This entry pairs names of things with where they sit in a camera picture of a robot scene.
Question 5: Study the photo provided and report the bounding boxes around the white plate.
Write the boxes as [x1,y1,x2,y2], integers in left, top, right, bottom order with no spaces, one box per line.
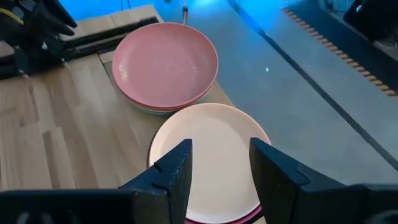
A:
[130,101,200,116]

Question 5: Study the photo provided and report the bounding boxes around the salmon pink plate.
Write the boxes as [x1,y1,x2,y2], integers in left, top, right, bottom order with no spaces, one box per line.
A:
[111,22,219,110]

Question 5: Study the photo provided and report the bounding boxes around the magenta plate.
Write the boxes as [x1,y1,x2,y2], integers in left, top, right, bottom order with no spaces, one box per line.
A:
[185,205,264,224]

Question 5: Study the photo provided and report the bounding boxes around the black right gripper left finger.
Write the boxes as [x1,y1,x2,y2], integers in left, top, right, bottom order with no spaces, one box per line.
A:
[0,138,193,224]

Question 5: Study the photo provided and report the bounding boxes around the cream plate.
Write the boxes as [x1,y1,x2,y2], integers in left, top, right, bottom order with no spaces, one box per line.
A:
[148,103,271,224]

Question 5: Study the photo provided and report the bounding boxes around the black equipment base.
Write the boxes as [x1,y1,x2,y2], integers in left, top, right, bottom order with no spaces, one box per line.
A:
[343,0,398,44]

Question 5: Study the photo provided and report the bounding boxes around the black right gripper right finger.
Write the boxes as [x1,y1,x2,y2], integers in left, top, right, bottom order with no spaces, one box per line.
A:
[249,138,398,224]

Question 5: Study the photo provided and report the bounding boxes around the yellow cable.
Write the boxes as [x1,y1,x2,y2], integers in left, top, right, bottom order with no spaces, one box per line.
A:
[0,8,25,26]

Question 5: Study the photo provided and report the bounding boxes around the coral red plate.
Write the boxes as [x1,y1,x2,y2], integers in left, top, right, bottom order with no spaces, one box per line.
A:
[113,77,216,113]

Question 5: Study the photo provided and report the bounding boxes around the dark floor mat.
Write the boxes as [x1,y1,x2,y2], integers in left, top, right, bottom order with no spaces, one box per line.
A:
[282,0,398,98]

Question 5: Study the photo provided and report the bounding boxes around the black table frame rail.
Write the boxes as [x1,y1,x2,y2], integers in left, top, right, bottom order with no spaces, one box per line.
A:
[60,16,160,62]

